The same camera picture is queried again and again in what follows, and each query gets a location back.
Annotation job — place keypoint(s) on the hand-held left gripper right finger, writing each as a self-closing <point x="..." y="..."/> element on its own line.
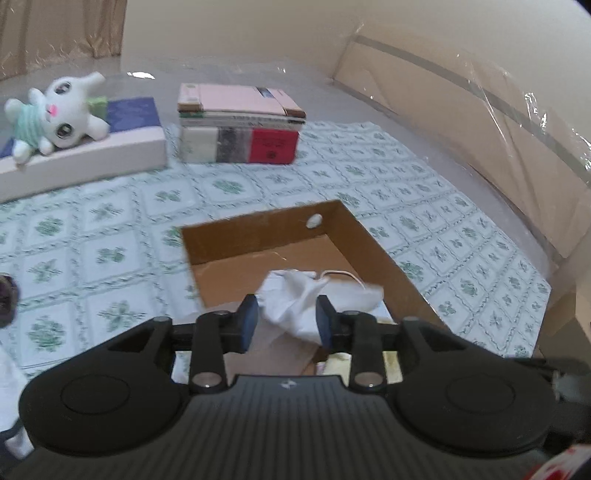
<point x="325" y="323"/>

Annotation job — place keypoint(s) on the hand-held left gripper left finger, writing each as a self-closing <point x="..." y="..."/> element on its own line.
<point x="249" y="323"/>

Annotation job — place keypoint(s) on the cardboard box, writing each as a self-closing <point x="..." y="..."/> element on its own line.
<point x="258" y="240"/>

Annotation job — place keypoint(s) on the green floral printed bed sheet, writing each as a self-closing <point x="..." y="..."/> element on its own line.
<point x="115" y="217"/>

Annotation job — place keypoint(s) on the white and red box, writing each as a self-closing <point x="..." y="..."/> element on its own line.
<point x="272" y="145"/>

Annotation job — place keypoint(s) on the thin white book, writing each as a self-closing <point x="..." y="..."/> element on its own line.
<point x="240" y="121"/>

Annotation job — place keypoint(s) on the flat white box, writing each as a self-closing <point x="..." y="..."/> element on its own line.
<point x="115" y="147"/>

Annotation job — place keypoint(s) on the pink book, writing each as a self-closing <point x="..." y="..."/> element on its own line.
<point x="231" y="97"/>

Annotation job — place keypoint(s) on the dark brown furry item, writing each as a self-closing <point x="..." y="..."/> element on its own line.
<point x="8" y="300"/>

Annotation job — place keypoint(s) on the small white cloth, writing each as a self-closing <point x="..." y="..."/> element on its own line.
<point x="11" y="392"/>

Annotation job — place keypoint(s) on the cardboard panel with plastic film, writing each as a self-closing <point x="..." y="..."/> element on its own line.
<point x="508" y="152"/>

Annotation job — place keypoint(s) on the small green cloth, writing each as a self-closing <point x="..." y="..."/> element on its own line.
<point x="99" y="105"/>

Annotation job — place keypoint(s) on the white plush toy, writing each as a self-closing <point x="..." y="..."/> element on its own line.
<point x="64" y="110"/>

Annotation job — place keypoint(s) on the beige curtain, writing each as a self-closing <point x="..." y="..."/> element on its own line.
<point x="46" y="27"/>

